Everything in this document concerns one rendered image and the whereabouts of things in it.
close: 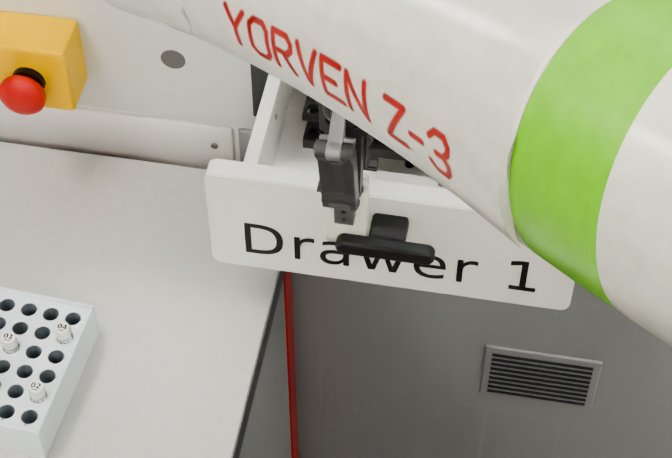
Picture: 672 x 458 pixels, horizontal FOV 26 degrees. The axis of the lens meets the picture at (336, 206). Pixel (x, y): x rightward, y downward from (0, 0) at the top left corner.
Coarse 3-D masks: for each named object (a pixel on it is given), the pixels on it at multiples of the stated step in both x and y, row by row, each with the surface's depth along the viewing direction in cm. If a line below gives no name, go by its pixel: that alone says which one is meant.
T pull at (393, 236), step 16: (384, 224) 109; (400, 224) 109; (336, 240) 109; (352, 240) 108; (368, 240) 108; (384, 240) 108; (400, 240) 109; (368, 256) 109; (384, 256) 108; (400, 256) 108; (416, 256) 108; (432, 256) 108
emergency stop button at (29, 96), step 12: (0, 84) 123; (12, 84) 121; (24, 84) 121; (36, 84) 122; (0, 96) 123; (12, 96) 122; (24, 96) 122; (36, 96) 122; (12, 108) 123; (24, 108) 123; (36, 108) 123
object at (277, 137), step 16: (272, 80) 121; (272, 96) 120; (288, 96) 127; (304, 96) 128; (272, 112) 119; (288, 112) 127; (256, 128) 118; (272, 128) 121; (288, 128) 126; (304, 128) 126; (256, 144) 117; (272, 144) 122; (288, 144) 125; (256, 160) 116; (272, 160) 123; (288, 160) 124; (304, 160) 124; (384, 160) 124; (400, 160) 124
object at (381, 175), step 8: (376, 176) 121; (384, 176) 121; (392, 176) 121; (400, 176) 121; (408, 176) 121; (416, 176) 121; (416, 184) 120; (424, 184) 120; (432, 184) 120; (440, 184) 120
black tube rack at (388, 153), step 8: (312, 112) 122; (312, 128) 121; (304, 136) 121; (312, 136) 121; (304, 144) 121; (312, 144) 121; (376, 144) 121; (384, 144) 121; (376, 152) 120; (384, 152) 120; (392, 152) 120
